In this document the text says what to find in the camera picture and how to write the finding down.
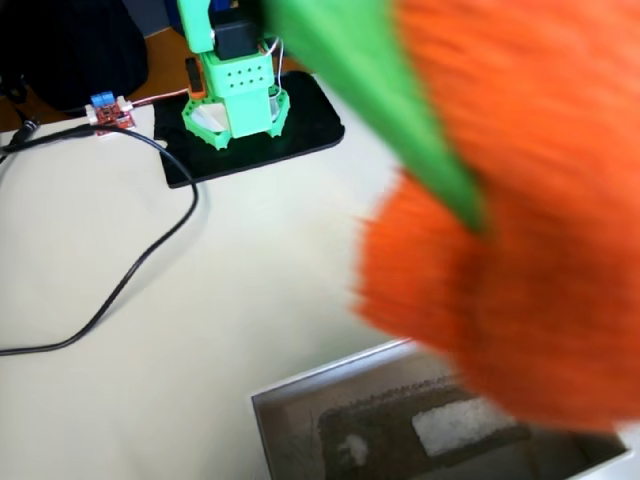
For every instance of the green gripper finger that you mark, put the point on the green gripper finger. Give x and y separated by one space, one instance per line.
360 65

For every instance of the orange fluffy plush object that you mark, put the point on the orange fluffy plush object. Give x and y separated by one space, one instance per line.
540 225

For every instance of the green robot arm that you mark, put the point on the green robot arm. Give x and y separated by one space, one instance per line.
240 95

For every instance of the black base mat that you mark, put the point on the black base mat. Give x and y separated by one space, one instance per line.
305 130

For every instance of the red circuit board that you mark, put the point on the red circuit board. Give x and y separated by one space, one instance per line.
107 114

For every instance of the black bag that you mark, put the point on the black bag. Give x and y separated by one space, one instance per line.
70 45

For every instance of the white open box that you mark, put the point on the white open box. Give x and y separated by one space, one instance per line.
285 425

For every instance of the dark pad with white label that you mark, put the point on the dark pad with white label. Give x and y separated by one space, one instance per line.
390 450

